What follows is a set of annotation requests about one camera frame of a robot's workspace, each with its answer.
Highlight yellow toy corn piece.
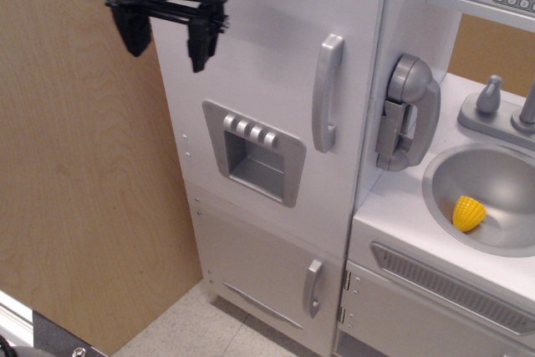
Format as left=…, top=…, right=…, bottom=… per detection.
left=451, top=196, right=487, bottom=232

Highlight grey freezer door handle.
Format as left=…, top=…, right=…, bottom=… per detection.
left=303, top=259, right=323, bottom=319

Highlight metal oven door hinges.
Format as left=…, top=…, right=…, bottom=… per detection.
left=338, top=269, right=351, bottom=324

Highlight white freezer lower door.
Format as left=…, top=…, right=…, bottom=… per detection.
left=186, top=182, right=343, bottom=356

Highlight grey vent panel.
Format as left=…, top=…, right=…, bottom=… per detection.
left=369, top=242, right=534, bottom=335

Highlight grey ice dispenser panel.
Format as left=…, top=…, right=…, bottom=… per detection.
left=202, top=100, right=307, bottom=208

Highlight grey fridge door handle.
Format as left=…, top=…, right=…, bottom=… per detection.
left=311, top=34, right=344, bottom=153

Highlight grey toy telephone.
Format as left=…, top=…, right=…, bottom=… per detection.
left=375, top=54, right=441, bottom=171

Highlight white toy fridge cabinet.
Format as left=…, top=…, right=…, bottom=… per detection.
left=346, top=0, right=438, bottom=258

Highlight aluminium frame rail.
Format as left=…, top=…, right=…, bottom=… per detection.
left=1, top=291, right=34, bottom=347

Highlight grey toy sink basin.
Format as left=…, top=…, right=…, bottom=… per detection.
left=422, top=144, right=534, bottom=258

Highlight white toy fridge door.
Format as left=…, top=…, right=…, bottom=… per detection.
left=152, top=0, right=383, bottom=257

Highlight white oven door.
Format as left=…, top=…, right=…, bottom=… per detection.
left=334, top=262, right=534, bottom=356

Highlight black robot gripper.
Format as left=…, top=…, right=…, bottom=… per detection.
left=105, top=0, right=228, bottom=73

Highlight grey toy faucet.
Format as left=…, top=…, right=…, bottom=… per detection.
left=457, top=74, right=534, bottom=150

